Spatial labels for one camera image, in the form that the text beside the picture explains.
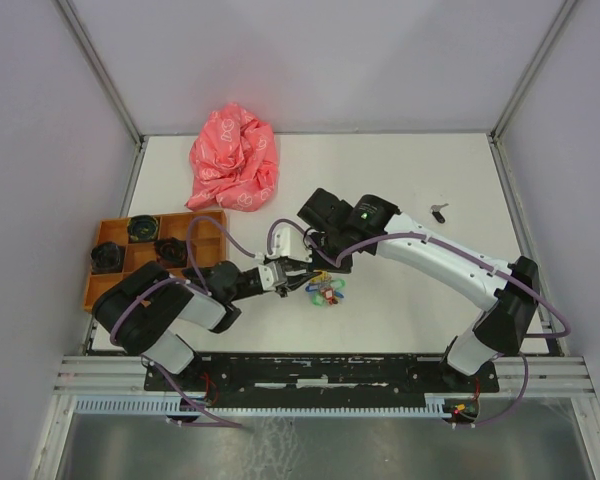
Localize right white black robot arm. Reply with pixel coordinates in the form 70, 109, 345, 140
298, 188, 539, 391

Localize black rosette top tray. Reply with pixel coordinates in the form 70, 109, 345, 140
126, 215, 160, 244

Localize left aluminium frame post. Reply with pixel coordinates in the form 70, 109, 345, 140
54, 0, 146, 146

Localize black rosette middle tray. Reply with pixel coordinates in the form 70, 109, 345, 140
154, 237, 188, 268

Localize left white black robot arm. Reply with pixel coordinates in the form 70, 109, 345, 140
92, 258, 320, 390

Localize key with black fob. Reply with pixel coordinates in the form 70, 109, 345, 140
430, 203, 448, 224

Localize aluminium frame post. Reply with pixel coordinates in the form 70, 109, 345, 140
490, 0, 580, 142
54, 0, 146, 146

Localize crumpled pink cloth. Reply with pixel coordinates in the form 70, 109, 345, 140
186, 103, 279, 212

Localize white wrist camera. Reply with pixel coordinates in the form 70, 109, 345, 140
267, 219, 311, 263
257, 255, 289, 296

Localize black rosette tray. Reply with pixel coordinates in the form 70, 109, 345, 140
154, 237, 188, 268
90, 241, 125, 274
126, 215, 160, 244

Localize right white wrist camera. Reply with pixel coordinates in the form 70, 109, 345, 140
267, 219, 311, 263

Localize right aluminium frame post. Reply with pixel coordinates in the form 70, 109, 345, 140
490, 0, 580, 142

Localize wooden compartment tray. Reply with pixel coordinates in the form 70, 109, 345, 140
83, 210, 227, 312

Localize white slotted cable duct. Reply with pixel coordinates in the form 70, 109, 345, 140
73, 392, 456, 415

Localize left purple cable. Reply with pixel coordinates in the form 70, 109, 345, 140
109, 215, 266, 430

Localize keyring bunch with colourful tags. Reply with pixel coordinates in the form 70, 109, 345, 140
304, 271, 346, 307

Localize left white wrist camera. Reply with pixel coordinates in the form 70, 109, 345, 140
257, 255, 289, 296

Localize black rosette left tray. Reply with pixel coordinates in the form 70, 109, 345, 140
90, 241, 125, 274

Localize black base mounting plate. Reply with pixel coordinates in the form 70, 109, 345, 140
171, 352, 500, 409

